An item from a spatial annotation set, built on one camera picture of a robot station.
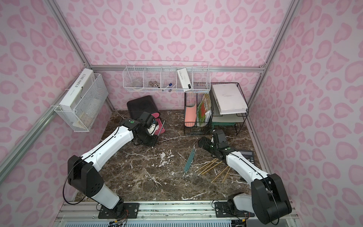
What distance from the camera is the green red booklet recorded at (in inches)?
37.9

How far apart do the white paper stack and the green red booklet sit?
0.05 metres

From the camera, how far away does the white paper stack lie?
0.90m
